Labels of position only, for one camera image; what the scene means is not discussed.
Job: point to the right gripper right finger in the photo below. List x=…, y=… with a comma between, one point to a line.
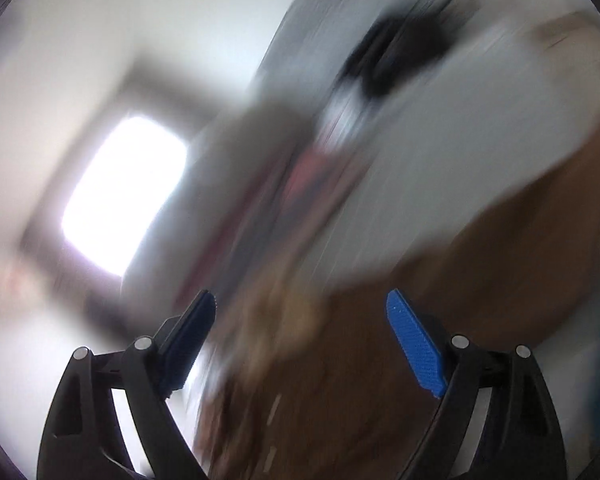
x=495, y=418

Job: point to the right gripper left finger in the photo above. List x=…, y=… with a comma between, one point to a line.
x=82, y=438

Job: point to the brown coat with fleece collar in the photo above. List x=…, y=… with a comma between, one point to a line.
x=309, y=382

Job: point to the stack of folded quilts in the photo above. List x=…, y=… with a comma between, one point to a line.
x=285, y=208

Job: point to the grey checked bed cover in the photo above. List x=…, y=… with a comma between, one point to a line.
x=519, y=90

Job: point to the large grey pillow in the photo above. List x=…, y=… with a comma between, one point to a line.
x=225, y=161

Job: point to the black jacket on bed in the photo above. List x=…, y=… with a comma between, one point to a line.
x=394, y=49

